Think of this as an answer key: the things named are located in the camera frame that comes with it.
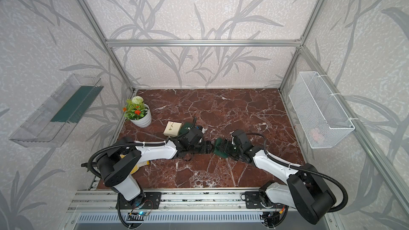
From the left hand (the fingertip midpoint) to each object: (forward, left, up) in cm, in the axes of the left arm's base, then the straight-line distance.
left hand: (210, 149), depth 88 cm
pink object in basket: (-1, -50, +19) cm, 53 cm away
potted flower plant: (+17, +42, +12) cm, 46 cm away
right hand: (-1, -5, +3) cm, 6 cm away
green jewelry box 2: (+13, +17, -1) cm, 21 cm away
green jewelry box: (+3, -4, +4) cm, 6 cm away
